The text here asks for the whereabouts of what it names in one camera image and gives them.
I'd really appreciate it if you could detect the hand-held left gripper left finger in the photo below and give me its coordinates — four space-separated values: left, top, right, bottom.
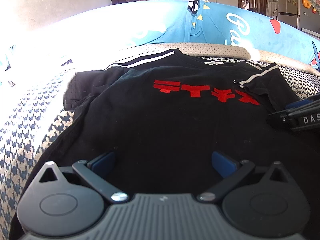
37 151 129 203

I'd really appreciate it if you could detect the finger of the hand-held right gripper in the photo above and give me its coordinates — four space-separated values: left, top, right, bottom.
266 97 320 128

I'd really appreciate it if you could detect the black t-shirt with red print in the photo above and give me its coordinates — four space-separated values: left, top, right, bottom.
10 49 320 240

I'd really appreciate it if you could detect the houndstooth patterned bed mat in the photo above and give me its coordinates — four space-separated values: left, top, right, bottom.
0 55 320 222

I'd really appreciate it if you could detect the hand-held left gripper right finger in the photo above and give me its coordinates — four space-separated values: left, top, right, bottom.
197 151 289 203

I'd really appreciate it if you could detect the white printed bag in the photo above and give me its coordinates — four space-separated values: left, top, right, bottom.
267 1 279 18

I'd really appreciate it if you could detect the blue printed bed bumper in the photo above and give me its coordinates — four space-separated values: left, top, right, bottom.
0 0 320 73

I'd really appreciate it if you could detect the grey refrigerator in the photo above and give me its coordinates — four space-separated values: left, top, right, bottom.
278 0 300 29

